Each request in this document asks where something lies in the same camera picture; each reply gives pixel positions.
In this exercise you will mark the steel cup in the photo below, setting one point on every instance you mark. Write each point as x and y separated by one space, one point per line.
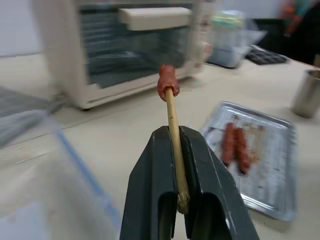
306 97

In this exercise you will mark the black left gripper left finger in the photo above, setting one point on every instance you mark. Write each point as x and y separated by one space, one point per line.
147 180

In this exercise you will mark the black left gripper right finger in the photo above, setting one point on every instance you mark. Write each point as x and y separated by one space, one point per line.
212 190

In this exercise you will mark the clear bag of capped tubes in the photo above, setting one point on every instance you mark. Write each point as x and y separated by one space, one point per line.
227 42

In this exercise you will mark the bamboo skewer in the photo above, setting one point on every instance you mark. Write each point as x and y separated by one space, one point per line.
173 117

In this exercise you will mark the red sausage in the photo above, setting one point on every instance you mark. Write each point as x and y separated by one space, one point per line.
243 152
167 77
228 142

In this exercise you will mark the grey checked pot holder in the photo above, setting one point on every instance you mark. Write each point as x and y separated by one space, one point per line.
20 112

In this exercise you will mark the clear box with blue clips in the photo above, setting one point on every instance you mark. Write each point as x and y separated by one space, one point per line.
50 190

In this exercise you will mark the black checked pot holder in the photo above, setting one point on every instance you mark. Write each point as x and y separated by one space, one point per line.
267 56

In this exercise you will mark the silver metal baking tray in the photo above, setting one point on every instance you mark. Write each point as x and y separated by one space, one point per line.
272 180

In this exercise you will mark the cream toaster oven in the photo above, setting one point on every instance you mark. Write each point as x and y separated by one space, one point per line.
70 65

